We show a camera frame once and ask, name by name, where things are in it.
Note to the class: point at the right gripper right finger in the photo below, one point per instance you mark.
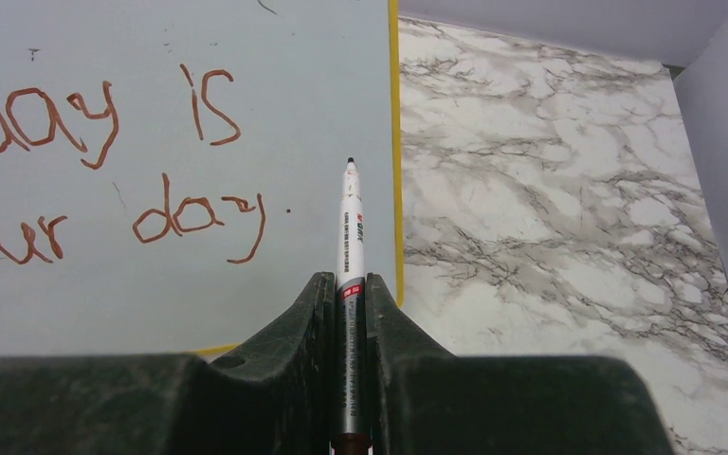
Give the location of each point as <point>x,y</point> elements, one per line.
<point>429,401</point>

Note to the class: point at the white marker pen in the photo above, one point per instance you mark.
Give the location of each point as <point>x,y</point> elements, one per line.
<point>350,422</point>

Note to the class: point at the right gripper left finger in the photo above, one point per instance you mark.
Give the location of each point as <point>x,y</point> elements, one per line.
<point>267,396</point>

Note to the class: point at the yellow framed whiteboard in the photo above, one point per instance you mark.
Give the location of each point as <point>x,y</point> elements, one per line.
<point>171,171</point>

